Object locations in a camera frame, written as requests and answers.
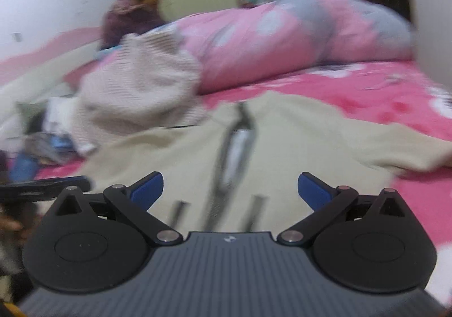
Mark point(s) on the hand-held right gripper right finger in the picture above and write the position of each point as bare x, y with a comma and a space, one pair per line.
310, 189

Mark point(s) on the cream zip jacket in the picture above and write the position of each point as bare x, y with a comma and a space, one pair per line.
300, 133

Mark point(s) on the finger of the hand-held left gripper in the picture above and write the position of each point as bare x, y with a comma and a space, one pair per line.
42, 189

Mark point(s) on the person's left forearm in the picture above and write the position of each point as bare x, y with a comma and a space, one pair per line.
12, 267

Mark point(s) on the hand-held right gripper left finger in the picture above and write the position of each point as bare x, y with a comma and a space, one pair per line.
150, 189

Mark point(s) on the person's left hand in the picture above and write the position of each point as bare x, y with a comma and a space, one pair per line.
9, 225

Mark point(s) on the pink white headboard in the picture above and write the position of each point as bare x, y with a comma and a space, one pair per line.
42, 59

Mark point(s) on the blue cloth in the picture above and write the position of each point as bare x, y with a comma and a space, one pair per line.
24, 166

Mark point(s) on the pink grey floral quilt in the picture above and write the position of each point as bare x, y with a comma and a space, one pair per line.
282, 37

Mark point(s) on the pile of clothes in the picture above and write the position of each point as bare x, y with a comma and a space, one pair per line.
46, 133

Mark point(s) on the pink floral bed sheet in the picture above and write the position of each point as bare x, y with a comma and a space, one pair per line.
406, 101

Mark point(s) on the beige white houndstooth sweater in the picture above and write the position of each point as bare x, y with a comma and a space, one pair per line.
137, 90

